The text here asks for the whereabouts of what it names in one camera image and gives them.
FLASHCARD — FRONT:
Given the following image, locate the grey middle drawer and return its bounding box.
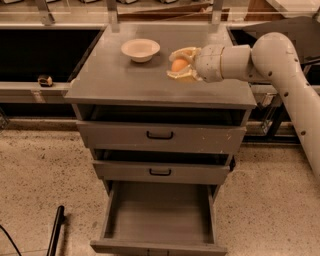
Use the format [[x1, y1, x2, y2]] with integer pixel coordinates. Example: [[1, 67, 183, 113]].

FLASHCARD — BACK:
[[93, 160, 229, 185]]

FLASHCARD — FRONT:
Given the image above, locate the black top drawer handle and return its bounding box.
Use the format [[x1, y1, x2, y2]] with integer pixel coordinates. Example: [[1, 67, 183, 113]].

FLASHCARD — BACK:
[[146, 131, 174, 140]]

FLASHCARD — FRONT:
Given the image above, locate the black cable on floor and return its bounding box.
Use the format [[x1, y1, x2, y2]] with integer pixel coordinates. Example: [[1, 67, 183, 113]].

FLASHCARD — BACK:
[[0, 224, 23, 256]]

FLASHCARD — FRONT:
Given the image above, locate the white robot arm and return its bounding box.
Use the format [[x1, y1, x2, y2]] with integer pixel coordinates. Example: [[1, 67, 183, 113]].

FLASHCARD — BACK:
[[167, 32, 320, 180]]

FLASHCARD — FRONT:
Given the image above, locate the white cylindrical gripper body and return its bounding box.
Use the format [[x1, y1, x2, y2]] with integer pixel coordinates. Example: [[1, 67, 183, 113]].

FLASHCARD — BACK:
[[195, 45, 224, 83]]

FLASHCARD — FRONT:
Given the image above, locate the white ceramic bowl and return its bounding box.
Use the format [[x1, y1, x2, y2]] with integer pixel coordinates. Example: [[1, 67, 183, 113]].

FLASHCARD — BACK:
[[121, 39, 160, 63]]

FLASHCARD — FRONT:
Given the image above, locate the black pole on floor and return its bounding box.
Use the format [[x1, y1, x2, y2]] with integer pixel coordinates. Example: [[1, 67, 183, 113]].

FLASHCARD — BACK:
[[46, 205, 65, 256]]

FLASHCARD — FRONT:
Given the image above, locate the small black yellow tape measure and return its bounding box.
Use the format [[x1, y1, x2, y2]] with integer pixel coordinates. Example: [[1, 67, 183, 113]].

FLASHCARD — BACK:
[[37, 75, 53, 87]]

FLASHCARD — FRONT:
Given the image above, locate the black drawer handle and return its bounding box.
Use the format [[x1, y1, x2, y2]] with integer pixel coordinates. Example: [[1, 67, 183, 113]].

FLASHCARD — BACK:
[[149, 168, 172, 177], [146, 131, 174, 140]]

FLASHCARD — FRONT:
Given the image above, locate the grey top drawer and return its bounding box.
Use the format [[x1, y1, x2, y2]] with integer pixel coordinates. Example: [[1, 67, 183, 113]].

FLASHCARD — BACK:
[[77, 121, 246, 154]]

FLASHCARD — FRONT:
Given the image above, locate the small orange fruit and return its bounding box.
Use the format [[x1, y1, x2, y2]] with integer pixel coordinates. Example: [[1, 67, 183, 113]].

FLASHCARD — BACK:
[[171, 58, 189, 72]]

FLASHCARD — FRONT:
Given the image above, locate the black middle drawer handle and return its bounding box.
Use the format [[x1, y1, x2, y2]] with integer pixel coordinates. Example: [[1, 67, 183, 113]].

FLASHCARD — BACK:
[[149, 168, 172, 177]]

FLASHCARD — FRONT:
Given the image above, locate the black tray stand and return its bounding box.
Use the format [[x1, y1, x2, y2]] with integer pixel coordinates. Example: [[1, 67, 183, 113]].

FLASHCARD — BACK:
[[230, 16, 320, 144]]

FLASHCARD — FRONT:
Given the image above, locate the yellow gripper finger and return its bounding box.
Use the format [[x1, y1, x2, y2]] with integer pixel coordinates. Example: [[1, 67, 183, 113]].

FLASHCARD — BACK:
[[167, 65, 202, 81], [169, 47, 201, 64]]

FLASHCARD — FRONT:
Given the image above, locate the metal rail shelf left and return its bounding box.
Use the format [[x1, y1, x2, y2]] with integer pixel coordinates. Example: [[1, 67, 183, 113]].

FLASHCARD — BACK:
[[0, 82, 71, 104]]

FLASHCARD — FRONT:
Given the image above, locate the grey wooden drawer cabinet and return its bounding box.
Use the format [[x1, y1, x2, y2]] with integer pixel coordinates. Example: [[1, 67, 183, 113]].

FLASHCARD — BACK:
[[63, 23, 258, 194]]

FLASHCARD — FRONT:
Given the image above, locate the grey open bottom drawer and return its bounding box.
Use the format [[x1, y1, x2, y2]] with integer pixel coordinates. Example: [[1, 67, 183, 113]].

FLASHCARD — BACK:
[[91, 181, 227, 256]]

